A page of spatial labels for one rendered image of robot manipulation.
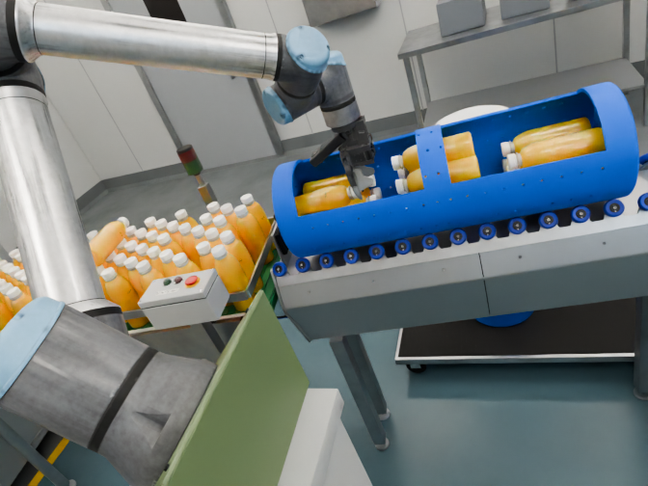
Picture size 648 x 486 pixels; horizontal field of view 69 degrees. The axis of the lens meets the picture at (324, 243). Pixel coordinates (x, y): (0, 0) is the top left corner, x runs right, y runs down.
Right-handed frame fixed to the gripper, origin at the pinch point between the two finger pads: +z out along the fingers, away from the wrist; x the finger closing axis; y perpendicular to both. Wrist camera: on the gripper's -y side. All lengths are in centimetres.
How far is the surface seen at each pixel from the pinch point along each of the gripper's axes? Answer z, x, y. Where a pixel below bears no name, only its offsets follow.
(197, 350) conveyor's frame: 33, -18, -61
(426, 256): 20.8, -6.4, 14.1
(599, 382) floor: 114, 19, 63
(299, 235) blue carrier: 4.3, -9.4, -17.3
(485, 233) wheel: 17.2, -6.3, 30.3
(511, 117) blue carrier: -3.6, 15.8, 42.9
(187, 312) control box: 9, -29, -47
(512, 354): 98, 24, 33
